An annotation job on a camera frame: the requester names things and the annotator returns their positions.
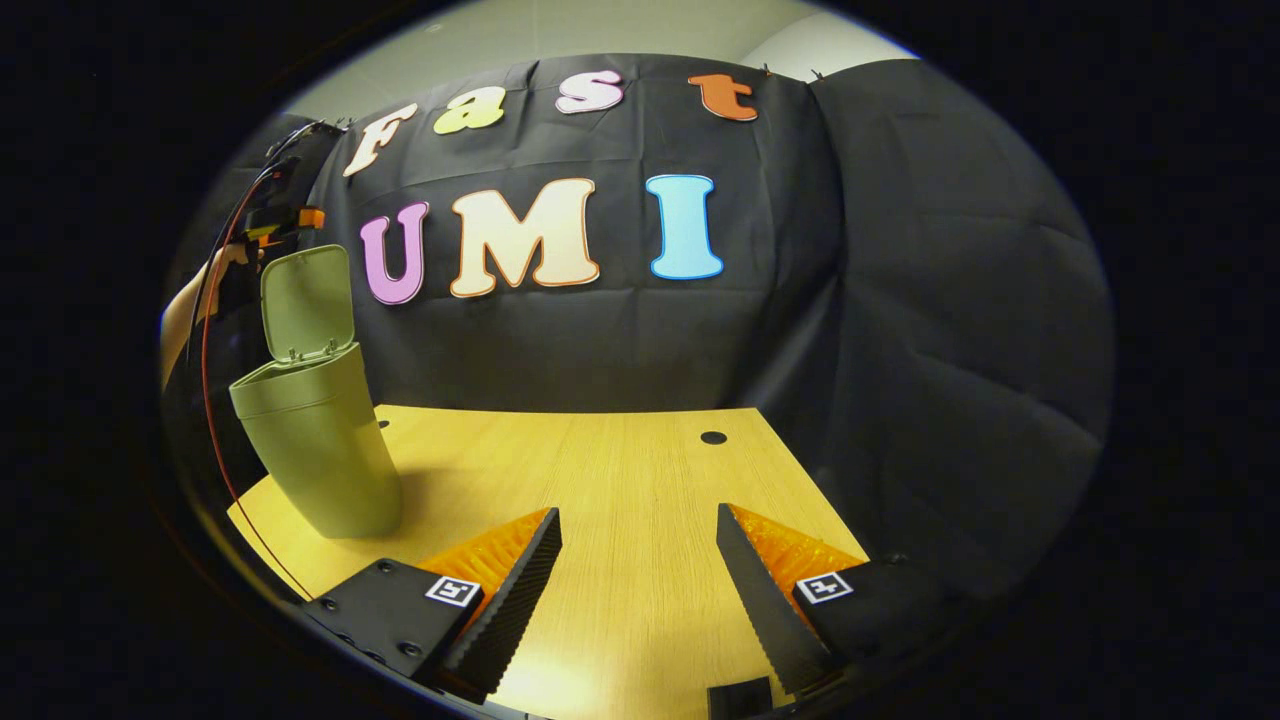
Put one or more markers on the wooden desktop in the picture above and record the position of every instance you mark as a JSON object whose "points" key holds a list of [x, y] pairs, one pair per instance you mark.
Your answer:
{"points": [[620, 470]]}

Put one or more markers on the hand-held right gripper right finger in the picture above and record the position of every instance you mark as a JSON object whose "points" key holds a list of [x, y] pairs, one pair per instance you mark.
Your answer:
{"points": [[765, 610]]}

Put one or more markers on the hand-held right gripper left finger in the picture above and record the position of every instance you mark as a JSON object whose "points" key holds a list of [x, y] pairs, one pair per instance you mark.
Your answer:
{"points": [[520, 600]]}

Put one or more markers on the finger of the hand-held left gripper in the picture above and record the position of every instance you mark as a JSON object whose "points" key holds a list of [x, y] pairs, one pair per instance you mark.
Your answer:
{"points": [[285, 222]]}

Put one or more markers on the black backdrop cloth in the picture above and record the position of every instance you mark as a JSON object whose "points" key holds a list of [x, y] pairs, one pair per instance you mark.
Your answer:
{"points": [[850, 300]]}

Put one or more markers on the light green desktop garbage bin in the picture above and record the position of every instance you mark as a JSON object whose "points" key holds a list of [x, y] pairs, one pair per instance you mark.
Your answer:
{"points": [[320, 450]]}

